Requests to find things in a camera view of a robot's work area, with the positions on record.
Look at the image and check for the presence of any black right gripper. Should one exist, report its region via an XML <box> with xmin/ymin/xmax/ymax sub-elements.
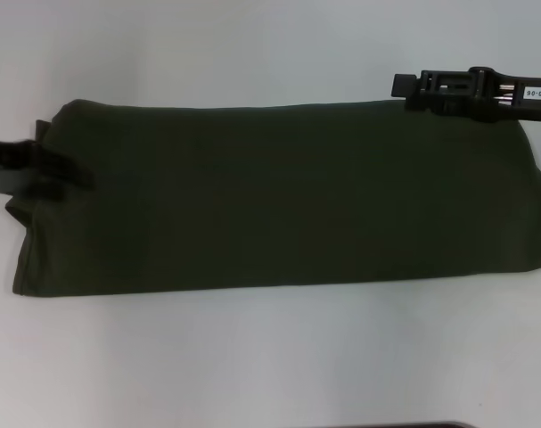
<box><xmin>391</xmin><ymin>65</ymin><xmax>541</xmax><ymax>125</ymax></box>

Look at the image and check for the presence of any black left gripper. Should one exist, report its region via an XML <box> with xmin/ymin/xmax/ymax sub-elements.
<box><xmin>0</xmin><ymin>136</ymin><xmax>96</xmax><ymax>201</ymax></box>

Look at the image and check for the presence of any dark green FREE t-shirt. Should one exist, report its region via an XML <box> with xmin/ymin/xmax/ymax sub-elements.
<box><xmin>4</xmin><ymin>96</ymin><xmax>541</xmax><ymax>298</ymax></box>

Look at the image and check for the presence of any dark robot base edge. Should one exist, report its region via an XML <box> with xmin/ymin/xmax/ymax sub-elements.
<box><xmin>370</xmin><ymin>420</ymin><xmax>541</xmax><ymax>428</ymax></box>

